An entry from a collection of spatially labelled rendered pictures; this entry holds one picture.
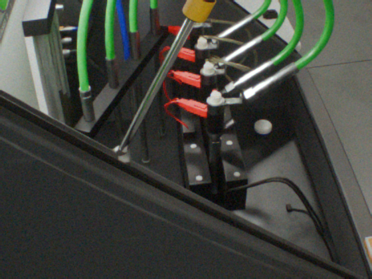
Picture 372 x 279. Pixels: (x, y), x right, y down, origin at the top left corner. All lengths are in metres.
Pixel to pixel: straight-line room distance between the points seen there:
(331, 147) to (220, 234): 0.55
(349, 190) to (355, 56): 2.17
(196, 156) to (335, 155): 0.26
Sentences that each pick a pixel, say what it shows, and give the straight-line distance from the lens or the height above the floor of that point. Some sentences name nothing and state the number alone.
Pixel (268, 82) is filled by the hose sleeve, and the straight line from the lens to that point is 0.86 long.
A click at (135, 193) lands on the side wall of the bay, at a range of 0.48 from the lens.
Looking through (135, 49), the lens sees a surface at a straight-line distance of 0.98.
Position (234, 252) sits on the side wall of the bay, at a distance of 0.57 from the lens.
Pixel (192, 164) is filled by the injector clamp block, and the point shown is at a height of 0.98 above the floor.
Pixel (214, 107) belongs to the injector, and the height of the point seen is 1.11.
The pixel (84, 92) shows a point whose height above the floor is 1.16.
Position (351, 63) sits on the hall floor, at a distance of 3.04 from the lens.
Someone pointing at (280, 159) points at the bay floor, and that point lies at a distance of 1.19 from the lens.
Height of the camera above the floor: 1.66
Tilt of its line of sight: 43 degrees down
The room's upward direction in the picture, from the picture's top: 2 degrees counter-clockwise
